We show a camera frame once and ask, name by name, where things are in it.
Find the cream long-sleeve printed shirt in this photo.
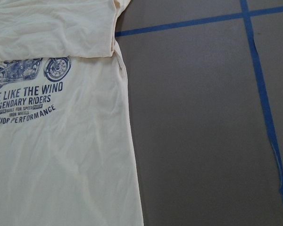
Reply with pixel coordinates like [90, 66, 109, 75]
[0, 0, 143, 226]

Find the brown mat with blue grid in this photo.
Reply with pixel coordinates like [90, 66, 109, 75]
[116, 0, 283, 226]

